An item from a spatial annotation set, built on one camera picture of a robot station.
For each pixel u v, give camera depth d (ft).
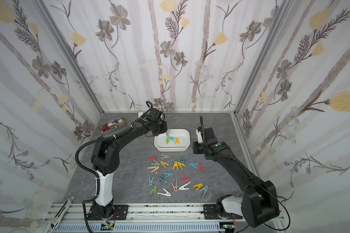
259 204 1.32
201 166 2.95
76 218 2.37
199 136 2.50
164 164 2.97
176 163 2.98
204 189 2.68
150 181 2.75
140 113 3.47
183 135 3.42
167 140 3.33
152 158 3.05
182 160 3.04
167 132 3.05
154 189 2.68
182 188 2.69
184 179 2.81
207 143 2.09
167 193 2.62
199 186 2.70
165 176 2.82
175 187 2.68
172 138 3.40
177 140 3.36
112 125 3.66
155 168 2.94
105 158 1.73
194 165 2.97
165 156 3.10
